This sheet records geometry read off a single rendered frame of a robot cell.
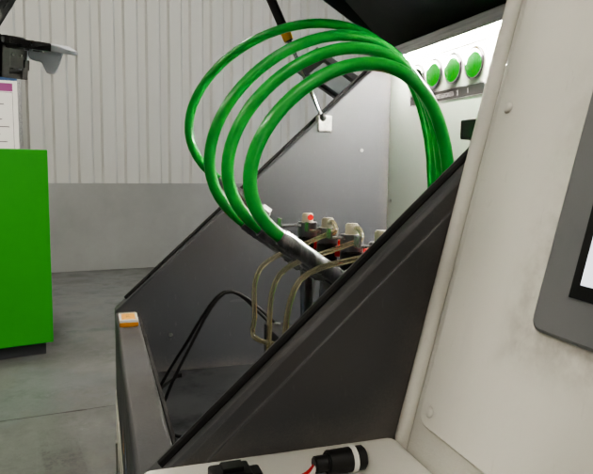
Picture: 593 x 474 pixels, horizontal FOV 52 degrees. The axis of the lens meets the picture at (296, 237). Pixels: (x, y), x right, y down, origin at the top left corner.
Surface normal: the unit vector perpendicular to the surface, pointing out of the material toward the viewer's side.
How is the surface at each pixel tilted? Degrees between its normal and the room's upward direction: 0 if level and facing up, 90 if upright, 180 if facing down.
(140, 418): 0
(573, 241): 76
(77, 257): 90
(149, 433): 0
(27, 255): 90
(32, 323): 90
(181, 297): 90
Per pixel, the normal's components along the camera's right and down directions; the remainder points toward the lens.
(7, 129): 0.40, 0.11
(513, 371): -0.92, -0.22
